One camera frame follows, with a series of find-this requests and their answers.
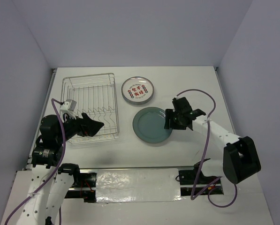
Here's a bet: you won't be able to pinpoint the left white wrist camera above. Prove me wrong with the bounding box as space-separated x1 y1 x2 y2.
60 99 77 119

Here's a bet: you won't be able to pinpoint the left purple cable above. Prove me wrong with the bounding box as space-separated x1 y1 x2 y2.
3 98 68 225

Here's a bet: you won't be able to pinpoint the white plate red characters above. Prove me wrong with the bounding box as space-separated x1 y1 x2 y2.
121 76 154 105

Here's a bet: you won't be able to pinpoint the black metal base rail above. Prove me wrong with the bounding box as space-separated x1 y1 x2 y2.
65 167 216 203

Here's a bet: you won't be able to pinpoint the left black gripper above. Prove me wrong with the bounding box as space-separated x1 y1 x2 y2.
56 111 104 143

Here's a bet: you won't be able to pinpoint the metal wire dish rack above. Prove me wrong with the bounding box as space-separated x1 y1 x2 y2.
61 73 120 145

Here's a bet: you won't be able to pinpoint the silver foil tape patch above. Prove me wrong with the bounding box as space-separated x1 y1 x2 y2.
96 168 182 203

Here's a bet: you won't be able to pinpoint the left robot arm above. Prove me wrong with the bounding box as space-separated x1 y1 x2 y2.
17 113 104 225

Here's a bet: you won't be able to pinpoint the dark green plate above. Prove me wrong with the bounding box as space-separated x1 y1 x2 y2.
132 107 172 144

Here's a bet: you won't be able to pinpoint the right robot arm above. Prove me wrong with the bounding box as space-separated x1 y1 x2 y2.
164 97 261 184

